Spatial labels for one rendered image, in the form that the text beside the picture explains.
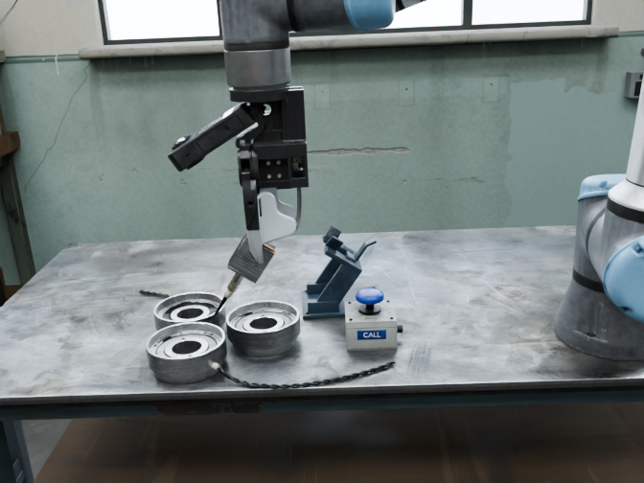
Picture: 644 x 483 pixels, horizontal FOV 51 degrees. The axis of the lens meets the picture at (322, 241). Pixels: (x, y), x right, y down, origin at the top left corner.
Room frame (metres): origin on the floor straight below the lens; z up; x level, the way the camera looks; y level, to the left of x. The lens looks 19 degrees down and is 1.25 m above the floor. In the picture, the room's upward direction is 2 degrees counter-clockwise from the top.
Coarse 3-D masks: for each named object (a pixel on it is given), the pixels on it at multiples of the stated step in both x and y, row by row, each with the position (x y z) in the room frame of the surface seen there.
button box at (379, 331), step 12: (384, 300) 0.89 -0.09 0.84; (348, 312) 0.85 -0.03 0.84; (360, 312) 0.85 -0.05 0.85; (372, 312) 0.84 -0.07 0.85; (384, 312) 0.85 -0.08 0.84; (348, 324) 0.83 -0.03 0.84; (360, 324) 0.82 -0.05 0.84; (372, 324) 0.82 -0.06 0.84; (384, 324) 0.82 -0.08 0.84; (396, 324) 0.82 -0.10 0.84; (348, 336) 0.83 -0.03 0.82; (360, 336) 0.82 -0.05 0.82; (372, 336) 0.82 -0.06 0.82; (384, 336) 0.82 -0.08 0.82; (396, 336) 0.82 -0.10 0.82; (348, 348) 0.83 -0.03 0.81; (360, 348) 0.82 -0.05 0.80; (372, 348) 0.82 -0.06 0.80; (384, 348) 0.82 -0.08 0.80; (396, 348) 0.82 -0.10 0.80
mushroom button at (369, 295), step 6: (366, 288) 0.87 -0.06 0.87; (372, 288) 0.87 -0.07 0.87; (360, 294) 0.85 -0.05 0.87; (366, 294) 0.85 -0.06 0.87; (372, 294) 0.85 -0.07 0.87; (378, 294) 0.85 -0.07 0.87; (360, 300) 0.84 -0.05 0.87; (366, 300) 0.84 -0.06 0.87; (372, 300) 0.84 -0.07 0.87; (378, 300) 0.84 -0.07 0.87; (366, 306) 0.86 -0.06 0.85; (372, 306) 0.85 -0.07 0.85
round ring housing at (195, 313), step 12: (168, 300) 0.94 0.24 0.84; (180, 300) 0.95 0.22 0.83; (192, 300) 0.96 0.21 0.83; (204, 300) 0.95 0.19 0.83; (216, 300) 0.94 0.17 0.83; (156, 312) 0.91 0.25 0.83; (180, 312) 0.92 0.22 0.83; (192, 312) 0.93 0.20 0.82; (204, 312) 0.91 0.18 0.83; (156, 324) 0.88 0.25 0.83; (168, 324) 0.86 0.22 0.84; (216, 324) 0.88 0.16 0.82
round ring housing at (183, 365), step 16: (160, 336) 0.83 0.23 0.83; (176, 336) 0.84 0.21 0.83; (208, 336) 0.84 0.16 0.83; (224, 336) 0.81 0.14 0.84; (176, 352) 0.81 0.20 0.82; (192, 352) 0.82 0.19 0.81; (208, 352) 0.77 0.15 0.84; (224, 352) 0.79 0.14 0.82; (160, 368) 0.76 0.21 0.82; (176, 368) 0.75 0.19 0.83; (192, 368) 0.75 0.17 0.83; (208, 368) 0.76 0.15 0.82
